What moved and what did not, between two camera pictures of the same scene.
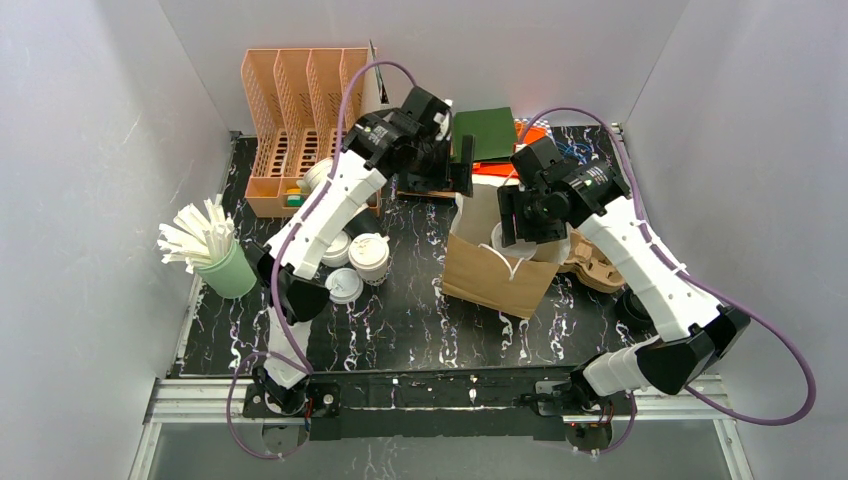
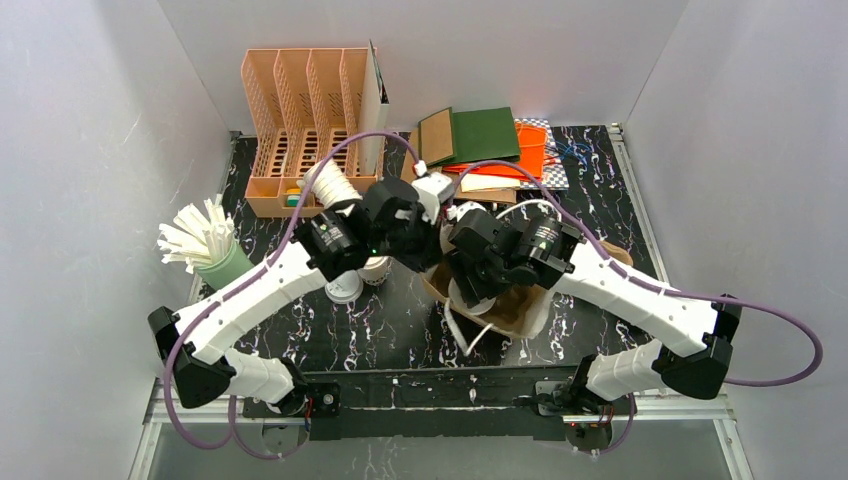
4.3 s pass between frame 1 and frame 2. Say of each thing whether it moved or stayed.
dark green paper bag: stayed
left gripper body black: moved
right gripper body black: moved
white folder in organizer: stayed
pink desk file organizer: stayed
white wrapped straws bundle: stayed
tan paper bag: moved
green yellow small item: stayed
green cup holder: stayed
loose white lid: stayed
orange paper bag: stayed
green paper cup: moved
